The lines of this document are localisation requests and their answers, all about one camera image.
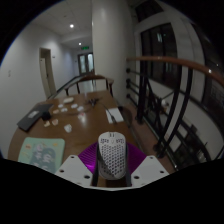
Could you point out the glazed double door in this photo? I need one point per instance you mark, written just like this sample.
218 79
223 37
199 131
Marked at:
86 63

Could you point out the black railing with wooden handrail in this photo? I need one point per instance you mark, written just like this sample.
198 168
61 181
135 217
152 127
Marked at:
173 100

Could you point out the light green printed mouse pad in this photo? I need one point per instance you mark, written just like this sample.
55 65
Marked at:
40 153

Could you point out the green exit sign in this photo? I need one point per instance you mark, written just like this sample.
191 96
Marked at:
85 48

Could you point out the black pen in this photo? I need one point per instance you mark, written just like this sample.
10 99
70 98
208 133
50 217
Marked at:
111 116

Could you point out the small black box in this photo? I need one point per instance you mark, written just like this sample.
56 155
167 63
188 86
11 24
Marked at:
45 116

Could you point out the small white packet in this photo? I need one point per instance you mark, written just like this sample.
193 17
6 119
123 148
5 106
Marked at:
64 109
80 108
55 111
74 105
60 105

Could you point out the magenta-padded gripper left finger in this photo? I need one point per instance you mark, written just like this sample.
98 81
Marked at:
71 168

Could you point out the dark framed window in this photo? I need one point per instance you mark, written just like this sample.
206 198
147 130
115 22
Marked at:
161 53

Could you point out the wooden armchair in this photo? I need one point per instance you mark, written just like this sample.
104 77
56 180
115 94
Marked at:
90 78

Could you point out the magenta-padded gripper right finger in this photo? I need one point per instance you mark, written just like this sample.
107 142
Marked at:
150 170

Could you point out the black laptop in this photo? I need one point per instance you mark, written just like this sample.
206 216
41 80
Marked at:
31 116

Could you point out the beige side door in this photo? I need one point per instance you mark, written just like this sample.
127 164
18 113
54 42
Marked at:
46 71

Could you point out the small white crumpled object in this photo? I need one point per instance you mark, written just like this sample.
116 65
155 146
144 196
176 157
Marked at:
68 128

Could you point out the round ceiling light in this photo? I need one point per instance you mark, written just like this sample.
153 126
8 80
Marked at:
79 43
71 25

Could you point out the white perforated computer mouse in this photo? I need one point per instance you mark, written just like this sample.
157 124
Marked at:
111 156

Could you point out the flat white box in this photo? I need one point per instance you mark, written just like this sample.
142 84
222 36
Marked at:
68 99

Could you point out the small beige object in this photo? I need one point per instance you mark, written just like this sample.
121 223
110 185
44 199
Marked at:
55 122
46 124

